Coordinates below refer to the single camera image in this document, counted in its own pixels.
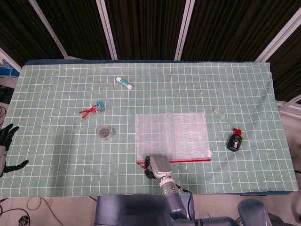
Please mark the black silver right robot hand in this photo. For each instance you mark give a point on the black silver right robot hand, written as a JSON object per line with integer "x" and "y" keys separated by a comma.
{"x": 160, "y": 166}

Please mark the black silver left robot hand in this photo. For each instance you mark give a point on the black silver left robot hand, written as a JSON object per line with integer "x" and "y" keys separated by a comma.
{"x": 5, "y": 139}

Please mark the clear mesh zipper pouch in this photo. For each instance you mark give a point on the clear mesh zipper pouch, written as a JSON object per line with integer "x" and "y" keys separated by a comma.
{"x": 178, "y": 136}

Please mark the silver blue-grey right robot arm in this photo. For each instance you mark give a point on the silver blue-grey right robot arm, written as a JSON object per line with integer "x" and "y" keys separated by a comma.
{"x": 174, "y": 202}

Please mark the green white grid tablecloth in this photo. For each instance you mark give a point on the green white grid tablecloth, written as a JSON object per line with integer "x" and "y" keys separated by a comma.
{"x": 70, "y": 153}

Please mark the blue-grey robot torso base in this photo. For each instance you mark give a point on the blue-grey robot torso base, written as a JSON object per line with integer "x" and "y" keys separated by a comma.
{"x": 131, "y": 212}

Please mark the clear round jar of clips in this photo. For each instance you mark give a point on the clear round jar of clips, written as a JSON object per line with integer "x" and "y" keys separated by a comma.
{"x": 105, "y": 133}

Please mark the blue white printed board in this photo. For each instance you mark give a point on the blue white printed board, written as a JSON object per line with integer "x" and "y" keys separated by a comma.
{"x": 7, "y": 67}

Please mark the black bottle red cap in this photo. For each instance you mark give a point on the black bottle red cap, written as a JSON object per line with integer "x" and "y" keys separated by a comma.
{"x": 234, "y": 142}

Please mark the clear green toothbrush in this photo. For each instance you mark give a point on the clear green toothbrush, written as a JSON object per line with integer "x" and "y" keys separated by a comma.
{"x": 222, "y": 116}

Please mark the red blue clip toy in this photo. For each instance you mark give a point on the red blue clip toy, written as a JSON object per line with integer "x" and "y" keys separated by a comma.
{"x": 90, "y": 110}

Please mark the white green glue stick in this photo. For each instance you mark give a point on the white green glue stick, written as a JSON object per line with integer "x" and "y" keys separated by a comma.
{"x": 124, "y": 83}

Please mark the white partition frame post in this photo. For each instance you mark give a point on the white partition frame post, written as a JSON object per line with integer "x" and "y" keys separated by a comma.
{"x": 279, "y": 37}
{"x": 107, "y": 28}
{"x": 48, "y": 28}
{"x": 184, "y": 28}

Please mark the white metal frame rail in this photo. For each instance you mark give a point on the white metal frame rail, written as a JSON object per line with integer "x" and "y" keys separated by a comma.
{"x": 288, "y": 107}

